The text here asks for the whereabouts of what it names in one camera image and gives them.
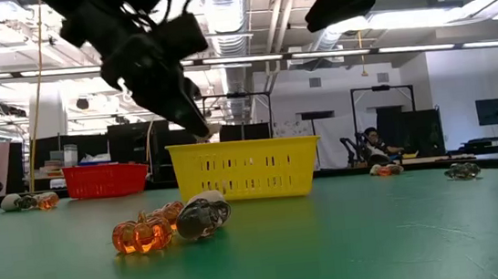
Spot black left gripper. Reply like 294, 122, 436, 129
97, 28, 212, 149

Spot yellow plastic basket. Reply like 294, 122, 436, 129
165, 130, 327, 209

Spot red plastic basket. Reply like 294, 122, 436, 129
61, 159, 151, 203

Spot clear plastic container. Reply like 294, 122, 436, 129
62, 143, 80, 168

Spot black partition panel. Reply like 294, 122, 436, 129
373, 101, 447, 162

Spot black background robot arms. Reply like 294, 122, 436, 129
337, 131, 371, 169

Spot black metal stand frame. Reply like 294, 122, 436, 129
348, 80, 421, 167
200, 89, 276, 145

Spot silver ventilation duct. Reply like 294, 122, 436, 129
198, 0, 261, 126
309, 27, 347, 68

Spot ceiling light rail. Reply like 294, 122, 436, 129
0, 23, 498, 97

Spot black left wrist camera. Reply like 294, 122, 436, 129
152, 9, 211, 63

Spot yellow power cable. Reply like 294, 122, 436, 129
10, 0, 60, 193

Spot black wall monitor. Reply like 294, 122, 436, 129
474, 98, 498, 128

